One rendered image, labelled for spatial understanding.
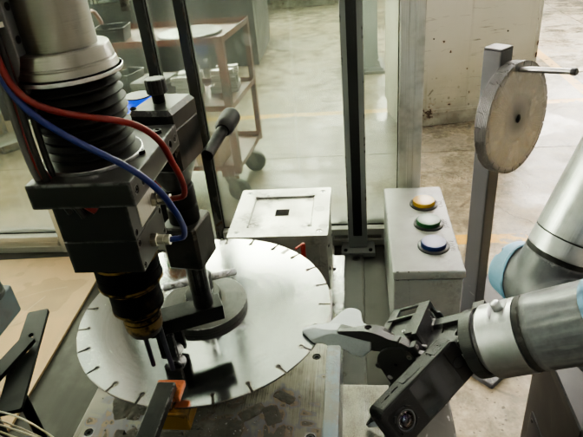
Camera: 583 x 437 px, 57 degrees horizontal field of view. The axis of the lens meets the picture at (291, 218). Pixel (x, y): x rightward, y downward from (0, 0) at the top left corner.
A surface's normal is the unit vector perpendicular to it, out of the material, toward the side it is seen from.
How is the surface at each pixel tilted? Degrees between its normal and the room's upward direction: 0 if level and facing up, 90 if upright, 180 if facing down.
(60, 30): 90
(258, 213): 0
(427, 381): 60
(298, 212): 0
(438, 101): 90
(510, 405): 0
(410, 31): 90
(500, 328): 50
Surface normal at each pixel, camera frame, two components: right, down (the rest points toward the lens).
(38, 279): -0.09, -0.86
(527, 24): 0.08, 0.50
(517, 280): -0.90, -0.14
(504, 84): 0.63, 0.28
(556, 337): -0.62, 0.13
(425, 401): 0.36, -0.08
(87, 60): 0.71, 0.05
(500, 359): -0.51, 0.37
